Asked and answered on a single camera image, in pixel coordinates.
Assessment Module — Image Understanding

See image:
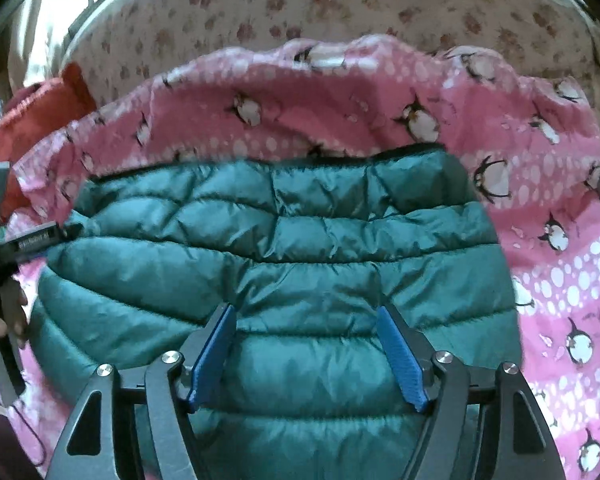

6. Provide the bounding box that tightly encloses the pink penguin print blanket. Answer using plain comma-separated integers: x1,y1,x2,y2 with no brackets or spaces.
9,36,600,479

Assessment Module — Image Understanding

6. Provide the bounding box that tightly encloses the red ruffled cushion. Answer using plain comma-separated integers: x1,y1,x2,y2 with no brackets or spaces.
0,62,97,221

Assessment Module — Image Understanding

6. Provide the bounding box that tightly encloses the beige floral bed sheet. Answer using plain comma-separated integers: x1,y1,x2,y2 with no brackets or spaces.
65,0,600,123

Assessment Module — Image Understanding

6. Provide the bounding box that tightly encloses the teal quilted puffer jacket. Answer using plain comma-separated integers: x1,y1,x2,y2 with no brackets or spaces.
30,145,521,479

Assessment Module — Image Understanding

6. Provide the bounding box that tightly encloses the person's left hand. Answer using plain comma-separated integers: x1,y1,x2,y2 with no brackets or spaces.
0,278,29,349

